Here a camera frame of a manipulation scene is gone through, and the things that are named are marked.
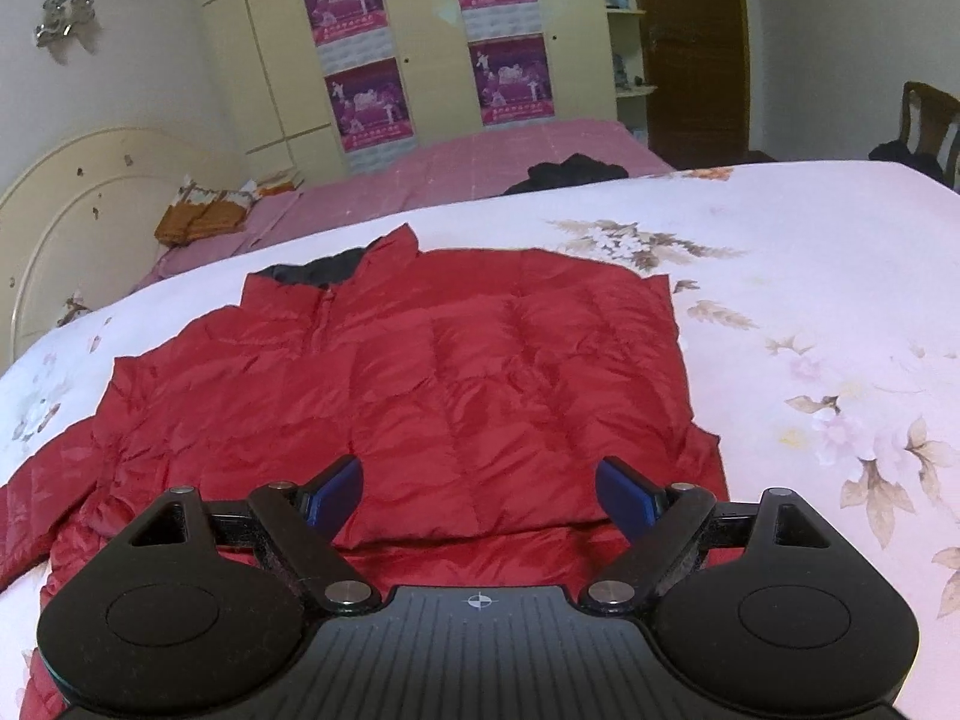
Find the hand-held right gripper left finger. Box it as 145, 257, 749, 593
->
112, 456, 380, 616

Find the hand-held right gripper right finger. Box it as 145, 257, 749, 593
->
581, 456, 848, 616

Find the red down jacket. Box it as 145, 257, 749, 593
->
0, 223, 725, 720

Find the orange and white folded cloth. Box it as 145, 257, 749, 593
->
155, 174, 305, 245

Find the dark cloth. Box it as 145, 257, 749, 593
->
502, 154, 627, 197

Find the pink bed sheet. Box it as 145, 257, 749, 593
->
131, 118, 676, 293

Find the cream bed headboard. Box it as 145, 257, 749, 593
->
0, 127, 242, 372

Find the brown wooden door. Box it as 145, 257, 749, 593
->
628, 0, 751, 166

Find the cream wardrobe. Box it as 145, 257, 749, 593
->
184, 0, 650, 182

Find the wooden chair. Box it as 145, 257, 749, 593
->
870, 81, 960, 190

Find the glass wall lamp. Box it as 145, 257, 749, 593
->
34, 0, 102, 42

